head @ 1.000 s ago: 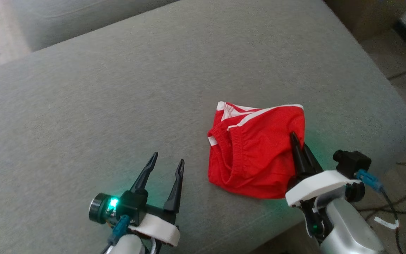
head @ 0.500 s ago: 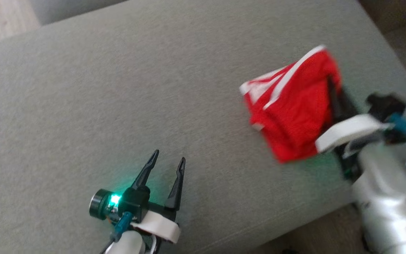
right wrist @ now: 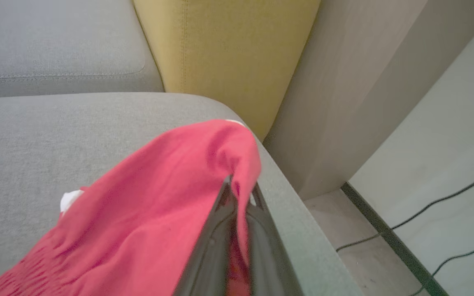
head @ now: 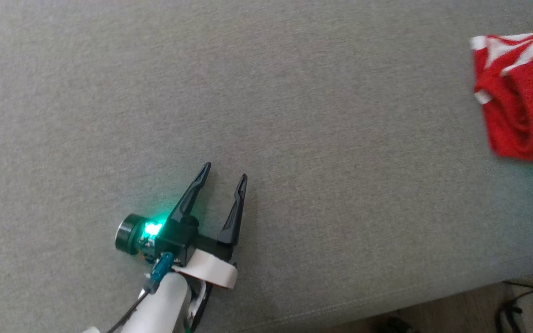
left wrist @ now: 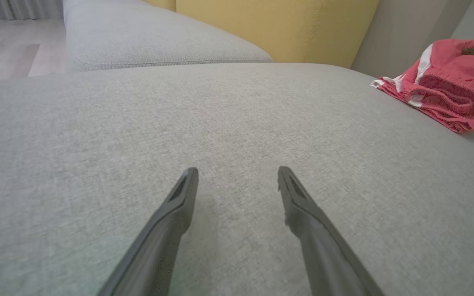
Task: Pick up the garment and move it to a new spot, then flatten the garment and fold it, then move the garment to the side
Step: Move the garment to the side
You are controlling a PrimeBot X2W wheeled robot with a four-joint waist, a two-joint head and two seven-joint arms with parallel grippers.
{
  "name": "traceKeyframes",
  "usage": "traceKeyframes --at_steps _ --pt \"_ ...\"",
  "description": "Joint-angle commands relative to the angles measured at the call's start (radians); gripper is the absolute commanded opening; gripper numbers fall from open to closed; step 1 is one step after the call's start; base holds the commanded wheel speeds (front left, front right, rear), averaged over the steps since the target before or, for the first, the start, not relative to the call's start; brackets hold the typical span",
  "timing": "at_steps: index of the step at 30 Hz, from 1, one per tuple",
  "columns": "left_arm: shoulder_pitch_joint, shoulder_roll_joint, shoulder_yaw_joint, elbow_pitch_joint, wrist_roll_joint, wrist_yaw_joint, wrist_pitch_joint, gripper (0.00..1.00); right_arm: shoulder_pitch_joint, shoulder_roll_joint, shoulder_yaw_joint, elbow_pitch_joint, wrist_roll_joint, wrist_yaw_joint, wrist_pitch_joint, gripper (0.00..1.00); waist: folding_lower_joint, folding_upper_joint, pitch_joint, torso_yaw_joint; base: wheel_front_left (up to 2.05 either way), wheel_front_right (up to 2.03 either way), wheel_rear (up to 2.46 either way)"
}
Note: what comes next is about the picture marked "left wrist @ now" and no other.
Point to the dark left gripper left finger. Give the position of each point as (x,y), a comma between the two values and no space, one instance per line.
(163,238)

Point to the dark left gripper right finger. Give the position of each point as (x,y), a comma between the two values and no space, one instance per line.
(319,246)

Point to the grey sofa back cushion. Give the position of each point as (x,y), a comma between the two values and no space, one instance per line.
(393,37)

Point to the large grey sofa seat cushion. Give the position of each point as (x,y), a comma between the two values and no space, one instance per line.
(97,144)

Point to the yellow sofa back cushion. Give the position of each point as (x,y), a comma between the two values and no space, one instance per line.
(282,28)

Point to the small grey sofa seat cushion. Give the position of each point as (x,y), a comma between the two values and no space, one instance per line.
(138,33)

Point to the light grey curtain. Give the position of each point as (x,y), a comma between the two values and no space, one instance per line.
(15,8)

